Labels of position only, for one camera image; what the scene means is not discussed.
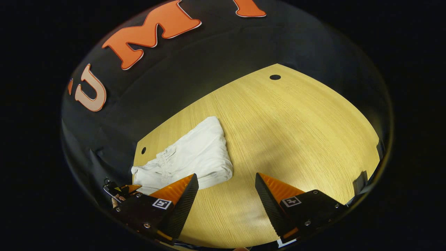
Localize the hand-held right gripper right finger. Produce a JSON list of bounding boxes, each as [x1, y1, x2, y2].
[[255, 172, 349, 244]]

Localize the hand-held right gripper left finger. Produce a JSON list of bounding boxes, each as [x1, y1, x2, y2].
[[113, 173, 199, 243]]

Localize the white jeans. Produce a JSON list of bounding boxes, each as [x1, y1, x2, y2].
[[131, 116, 233, 195]]

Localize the black backdrop cloth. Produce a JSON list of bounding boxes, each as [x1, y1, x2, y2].
[[61, 0, 393, 210]]

